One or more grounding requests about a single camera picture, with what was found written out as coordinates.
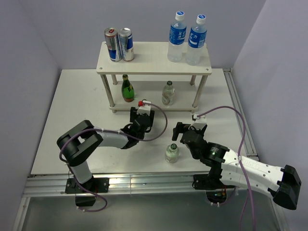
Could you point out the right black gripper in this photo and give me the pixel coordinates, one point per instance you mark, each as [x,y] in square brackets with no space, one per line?
[180,128]

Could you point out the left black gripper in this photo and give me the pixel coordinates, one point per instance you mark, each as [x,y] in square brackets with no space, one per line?
[133,114]

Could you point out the clear glass bottle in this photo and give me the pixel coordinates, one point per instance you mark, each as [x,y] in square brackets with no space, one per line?
[172,153]
[168,93]

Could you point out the dark green glass bottle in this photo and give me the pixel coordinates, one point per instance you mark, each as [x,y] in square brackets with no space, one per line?
[127,89]

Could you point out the water bottle blue label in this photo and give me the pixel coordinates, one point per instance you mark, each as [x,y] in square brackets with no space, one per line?
[196,40]
[177,35]

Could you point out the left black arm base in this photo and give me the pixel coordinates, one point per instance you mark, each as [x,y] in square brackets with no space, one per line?
[84,192]

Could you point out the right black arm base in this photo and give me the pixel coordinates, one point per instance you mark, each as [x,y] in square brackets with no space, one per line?
[217,189]

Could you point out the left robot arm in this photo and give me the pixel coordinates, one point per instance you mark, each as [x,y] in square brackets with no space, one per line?
[82,140]

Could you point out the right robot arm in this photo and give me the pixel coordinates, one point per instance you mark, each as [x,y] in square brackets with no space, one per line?
[282,184]

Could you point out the white two-tier shelf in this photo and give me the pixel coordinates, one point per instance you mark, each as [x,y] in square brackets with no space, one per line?
[148,72]

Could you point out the silver-top energy drink can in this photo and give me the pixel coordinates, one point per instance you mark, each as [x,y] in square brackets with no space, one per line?
[126,44]

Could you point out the red-top energy drink can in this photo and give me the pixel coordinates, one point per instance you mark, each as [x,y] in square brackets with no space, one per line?
[112,43]

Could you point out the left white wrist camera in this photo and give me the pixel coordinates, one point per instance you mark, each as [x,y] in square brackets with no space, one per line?
[144,107]

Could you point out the aluminium side rail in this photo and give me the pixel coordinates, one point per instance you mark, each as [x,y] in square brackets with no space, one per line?
[248,141]

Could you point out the aluminium front rail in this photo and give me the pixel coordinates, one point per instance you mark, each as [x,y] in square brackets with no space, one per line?
[119,184]

